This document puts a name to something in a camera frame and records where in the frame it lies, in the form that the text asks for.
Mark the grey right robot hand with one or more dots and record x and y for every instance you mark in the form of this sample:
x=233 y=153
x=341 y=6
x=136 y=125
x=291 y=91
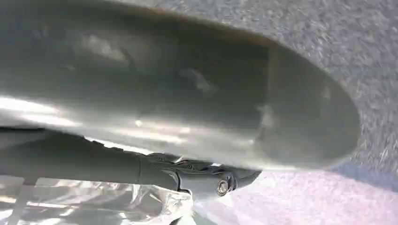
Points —
x=174 y=80

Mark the clear crinkled plastic wrap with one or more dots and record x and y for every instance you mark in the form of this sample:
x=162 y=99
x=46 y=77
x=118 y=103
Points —
x=93 y=205

